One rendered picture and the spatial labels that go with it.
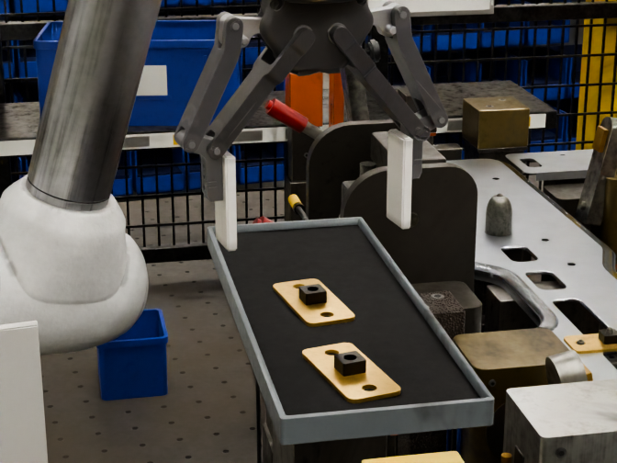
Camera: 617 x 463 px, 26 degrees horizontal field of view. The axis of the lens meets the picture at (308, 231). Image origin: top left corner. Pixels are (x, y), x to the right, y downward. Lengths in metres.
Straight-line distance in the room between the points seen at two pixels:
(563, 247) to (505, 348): 0.49
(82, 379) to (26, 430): 0.58
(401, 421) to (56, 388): 1.16
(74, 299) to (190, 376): 0.41
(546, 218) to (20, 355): 0.71
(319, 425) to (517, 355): 0.33
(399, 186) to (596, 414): 0.22
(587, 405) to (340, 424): 0.22
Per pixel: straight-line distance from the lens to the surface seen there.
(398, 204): 1.00
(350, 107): 1.68
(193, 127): 0.92
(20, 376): 1.38
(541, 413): 0.97
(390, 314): 0.99
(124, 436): 1.81
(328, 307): 1.00
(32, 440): 1.41
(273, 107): 1.66
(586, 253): 1.61
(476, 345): 1.14
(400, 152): 0.99
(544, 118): 2.14
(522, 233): 1.66
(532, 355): 1.13
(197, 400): 1.90
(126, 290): 1.64
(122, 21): 1.50
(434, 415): 0.85
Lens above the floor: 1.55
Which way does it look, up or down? 19 degrees down
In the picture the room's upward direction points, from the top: straight up
